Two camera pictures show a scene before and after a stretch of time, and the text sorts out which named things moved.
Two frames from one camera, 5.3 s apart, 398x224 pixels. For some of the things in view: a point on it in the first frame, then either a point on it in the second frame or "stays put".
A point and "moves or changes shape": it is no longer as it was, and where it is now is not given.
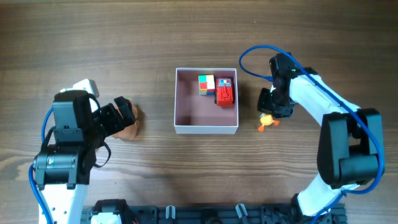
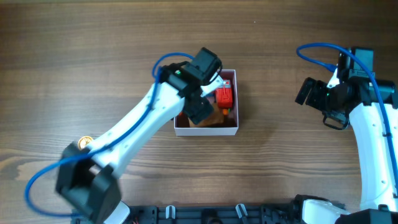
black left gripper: [115, 119] -> [193, 111]
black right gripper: [278, 109] -> [315, 94]
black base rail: [229, 214] stays put
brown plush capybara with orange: [130, 132] moves or changes shape
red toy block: [224, 91] stays put
